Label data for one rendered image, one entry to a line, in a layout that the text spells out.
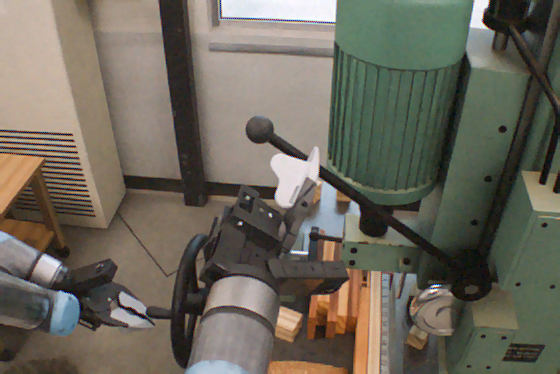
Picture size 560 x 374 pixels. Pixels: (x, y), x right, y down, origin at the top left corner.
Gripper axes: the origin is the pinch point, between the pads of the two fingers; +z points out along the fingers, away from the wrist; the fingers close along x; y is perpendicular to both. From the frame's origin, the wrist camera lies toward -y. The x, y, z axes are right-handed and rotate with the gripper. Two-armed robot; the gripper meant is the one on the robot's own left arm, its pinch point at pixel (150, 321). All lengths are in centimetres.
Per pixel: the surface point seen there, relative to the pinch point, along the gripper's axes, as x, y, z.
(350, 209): -35, -21, 30
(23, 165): -80, 75, -59
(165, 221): -111, 101, 4
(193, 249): -12.2, -11.2, 1.2
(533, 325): -1, -45, 55
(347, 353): 3.4, -22.9, 30.9
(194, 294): -9.6, -1.2, 6.4
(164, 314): -0.3, -4.2, 1.5
